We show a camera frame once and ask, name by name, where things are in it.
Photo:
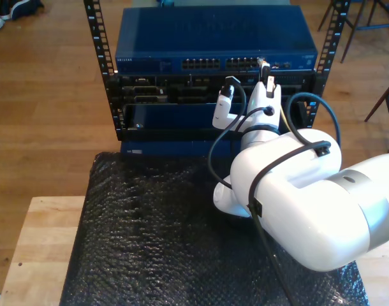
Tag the black bubble wrap mat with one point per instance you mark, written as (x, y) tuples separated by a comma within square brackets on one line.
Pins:
[(150, 239)]

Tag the dark sneaker white sole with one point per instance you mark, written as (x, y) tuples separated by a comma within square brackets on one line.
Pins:
[(32, 8), (4, 8)]

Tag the blue network switch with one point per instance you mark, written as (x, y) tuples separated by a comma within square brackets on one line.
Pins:
[(213, 32)]

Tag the black rack shelf tray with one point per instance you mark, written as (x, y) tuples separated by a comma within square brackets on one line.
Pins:
[(169, 121)]

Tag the black rack server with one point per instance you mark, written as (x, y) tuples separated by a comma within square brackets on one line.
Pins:
[(188, 90)]

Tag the black rack frame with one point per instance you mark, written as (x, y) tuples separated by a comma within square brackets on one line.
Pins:
[(111, 92)]

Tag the dark metal chair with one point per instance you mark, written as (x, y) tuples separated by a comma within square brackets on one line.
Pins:
[(324, 17), (382, 99)]

